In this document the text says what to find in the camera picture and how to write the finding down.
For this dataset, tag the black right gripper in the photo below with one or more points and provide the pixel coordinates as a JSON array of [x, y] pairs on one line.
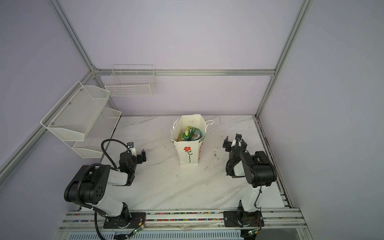
[[227, 145]]

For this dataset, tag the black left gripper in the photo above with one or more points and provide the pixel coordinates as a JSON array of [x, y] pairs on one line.
[[138, 157]]

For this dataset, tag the green Fox's spring tea bag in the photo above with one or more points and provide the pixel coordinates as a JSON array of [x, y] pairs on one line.
[[190, 134]]

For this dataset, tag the white floral paper bag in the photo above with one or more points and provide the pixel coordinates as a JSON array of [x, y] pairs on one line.
[[189, 152]]

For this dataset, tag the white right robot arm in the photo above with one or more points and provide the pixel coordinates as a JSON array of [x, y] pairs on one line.
[[234, 179]]

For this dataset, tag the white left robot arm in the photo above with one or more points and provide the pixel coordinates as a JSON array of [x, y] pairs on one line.
[[88, 188]]

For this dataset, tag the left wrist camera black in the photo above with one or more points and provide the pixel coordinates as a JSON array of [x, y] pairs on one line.
[[131, 148]]

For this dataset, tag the white mesh wall basket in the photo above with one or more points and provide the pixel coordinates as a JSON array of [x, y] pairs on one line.
[[82, 120]]

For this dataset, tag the white wire wall basket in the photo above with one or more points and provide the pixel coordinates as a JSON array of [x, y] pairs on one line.
[[131, 81]]

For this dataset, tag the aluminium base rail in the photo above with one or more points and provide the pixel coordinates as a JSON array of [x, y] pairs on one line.
[[281, 224]]

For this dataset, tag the aluminium cage frame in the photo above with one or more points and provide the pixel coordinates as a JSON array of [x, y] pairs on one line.
[[22, 153]]

